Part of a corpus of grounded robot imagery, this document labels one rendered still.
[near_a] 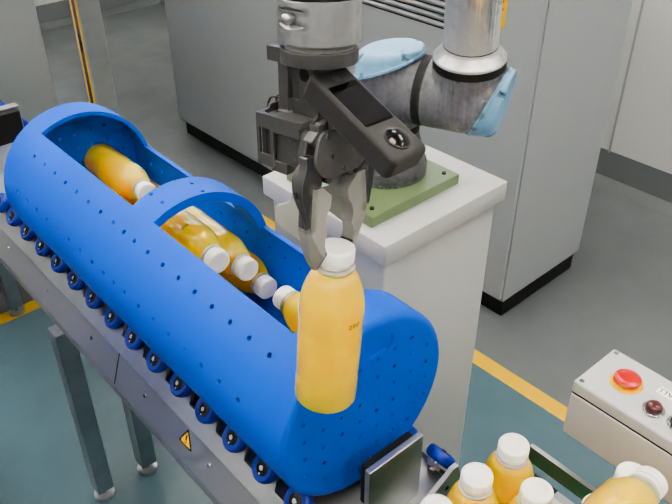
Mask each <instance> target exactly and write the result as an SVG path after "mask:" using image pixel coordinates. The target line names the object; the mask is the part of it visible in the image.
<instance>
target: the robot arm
mask: <svg viewBox="0 0 672 504"><path fill-rule="evenodd" d="M502 6H503V0H445V13H444V35H443V43H442V44H440V45H439V46H438V47H437V48H436V49H435V50H434V52H433V55H428V54H426V52H427V49H426V48H425V44H424V43H423V42H422V41H419V40H417V39H412V38H392V39H384V40H380V41H376V42H373V43H370V44H368V45H366V46H364V47H363V48H362V49H360V51H359V46H358V45H357V44H358V43H359V42H360V41H361V40H362V0H276V7H277V38H278V41H279V42H280V43H281V45H278V44H273V43H272V44H268V45H266V49H267V60H271V61H276V62H278V89H279V94H278V95H276V96H271V97H270V98H269V99H268V102H267V108H264V109H261V110H257V111H256V132H257V153H258V163H261V164H264V165H267V166H269V167H272V170H273V171H276V172H279V173H282V174H285V175H289V174H291V173H293V176H292V197H291V199H290V201H287V202H283V203H279V204H278V205H277V206H276V208H275V219H276V221H277V223H278V224H279V225H280V226H281V227H282V228H283V229H285V230H286V231H287V232H288V233H290V234H291V235H292V236H293V237H295V238H296V239H297V240H298V241H300V245H301V247H302V251H303V255H304V257H305V260H306V262H307V263H308V265H309V267H310V268H311V269H313V270H317V269H318V268H319V267H320V265H321V263H322V262H323V260H324V259H325V257H326V256H327V252H326V249H325V241H326V237H327V229H326V219H327V215H328V212H329V211H330V212H331V213H332V214H333V215H335V216H336V217H337V218H339V219H340V220H341V221H342V224H343V229H342V235H341V238H343V239H346V240H348V241H350V242H352V243H353V244H355V242H356V239H357V237H358V234H359V231H360V228H361V226H362V223H363V220H364V216H365V212H366V207H367V204H368V203H369V200H370V194H371V188H378V189H397V188H403V187H407V186H410V185H413V184H415V183H417V182H419V181H420V180H421V179H423V177H424V176H425V174H426V168H427V157H426V154H425V150H426V147H425V145H424V144H423V143H422V140H421V136H420V125H421V126H426V127H431V128H436V129H441V130H446V131H451V132H456V133H461V134H466V135H467V136H471V135H472V136H479V137H486V138H487V137H491V136H493V135H494V134H496V132H497V131H498V130H499V128H500V126H501V124H502V122H503V120H504V117H505V115H506V112H507V109H508V107H509V104H510V101H511V98H512V95H513V91H514V88H515V84H516V79H517V70H516V69H514V68H512V67H511V66H509V67H507V52H506V51H505V49H504V48H503V47H502V46H501V45H500V44H499V36H500V26H501V16H502ZM353 65H355V72H354V74H352V73H351V72H350V71H349V70H348V69H347V68H346V67H350V66H353ZM278 96H279V97H278ZM271 98H275V101H274V102H271V103H270V100H271ZM277 99H279V100H278V101H277ZM275 110H276V112H275V113H270V112H272V111H275ZM261 127H262V136H261ZM262 143H263V152H262ZM322 182H323V183H326V184H329V185H327V186H323V187H321V186H322Z"/></svg>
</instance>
